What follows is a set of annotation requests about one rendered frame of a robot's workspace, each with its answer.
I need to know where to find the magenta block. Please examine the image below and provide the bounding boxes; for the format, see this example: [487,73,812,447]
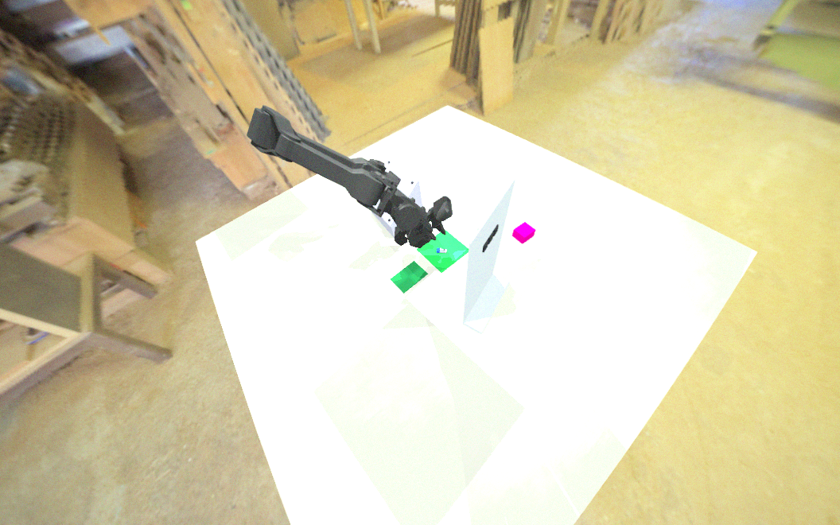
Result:
[512,222,536,244]

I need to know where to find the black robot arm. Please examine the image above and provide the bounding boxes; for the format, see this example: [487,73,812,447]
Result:
[247,105,434,248]

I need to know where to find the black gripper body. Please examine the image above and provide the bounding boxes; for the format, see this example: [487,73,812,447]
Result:
[395,196,453,246]

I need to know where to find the green square mat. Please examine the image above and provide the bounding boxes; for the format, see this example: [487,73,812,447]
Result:
[417,230,469,273]

